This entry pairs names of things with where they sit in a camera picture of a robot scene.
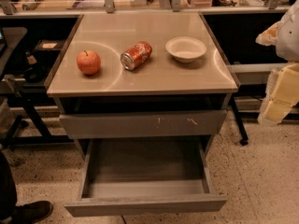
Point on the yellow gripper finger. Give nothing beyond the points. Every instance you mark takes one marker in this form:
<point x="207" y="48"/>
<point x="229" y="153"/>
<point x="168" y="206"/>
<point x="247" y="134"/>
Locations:
<point x="282" y="94"/>
<point x="269" y="36"/>

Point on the grey drawer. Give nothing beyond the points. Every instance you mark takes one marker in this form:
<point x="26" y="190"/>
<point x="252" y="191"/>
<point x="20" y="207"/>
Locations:
<point x="145" y="176"/>
<point x="120" y="125"/>

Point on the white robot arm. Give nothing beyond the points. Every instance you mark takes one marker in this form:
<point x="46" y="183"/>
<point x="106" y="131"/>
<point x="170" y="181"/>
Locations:
<point x="287" y="45"/>

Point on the grey top drawer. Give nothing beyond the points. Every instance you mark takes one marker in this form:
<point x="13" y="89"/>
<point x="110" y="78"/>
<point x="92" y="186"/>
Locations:
<point x="120" y="125"/>

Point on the grey drawer cabinet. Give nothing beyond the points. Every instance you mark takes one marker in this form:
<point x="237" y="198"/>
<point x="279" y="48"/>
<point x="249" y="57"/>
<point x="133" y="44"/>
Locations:
<point x="133" y="74"/>

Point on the white paper bowl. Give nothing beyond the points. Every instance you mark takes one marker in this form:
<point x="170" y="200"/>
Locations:
<point x="185" y="49"/>

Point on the crushed orange soda can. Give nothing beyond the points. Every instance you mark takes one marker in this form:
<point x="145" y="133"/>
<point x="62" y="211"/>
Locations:
<point x="136" y="55"/>

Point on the red apple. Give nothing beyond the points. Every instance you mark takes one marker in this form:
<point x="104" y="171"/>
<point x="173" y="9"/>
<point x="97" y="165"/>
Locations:
<point x="88" y="62"/>

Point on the black side desk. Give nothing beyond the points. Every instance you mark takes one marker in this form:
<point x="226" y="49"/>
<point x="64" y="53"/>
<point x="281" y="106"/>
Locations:
<point x="13" y="36"/>

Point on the black shoe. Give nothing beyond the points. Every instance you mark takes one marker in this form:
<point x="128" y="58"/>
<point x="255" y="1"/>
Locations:
<point x="32" y="213"/>

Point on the dark trouser leg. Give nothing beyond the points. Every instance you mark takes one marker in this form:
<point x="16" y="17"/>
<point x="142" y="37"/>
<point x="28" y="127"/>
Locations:
<point x="8" y="194"/>

